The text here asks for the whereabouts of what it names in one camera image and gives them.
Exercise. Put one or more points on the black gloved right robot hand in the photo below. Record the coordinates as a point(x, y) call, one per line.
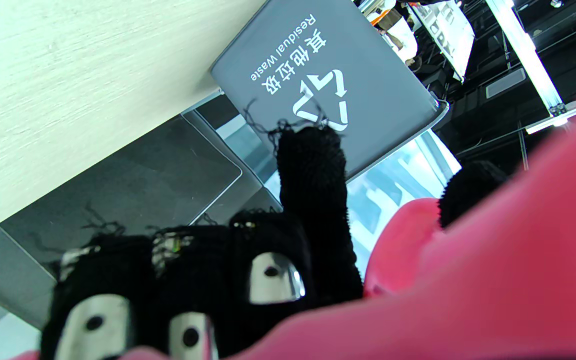
point(313, 210)

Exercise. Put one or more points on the grey waste bin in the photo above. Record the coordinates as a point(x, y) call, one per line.
point(368, 65)

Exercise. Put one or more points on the white ceiling light bar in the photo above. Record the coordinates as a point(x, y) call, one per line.
point(518, 45)

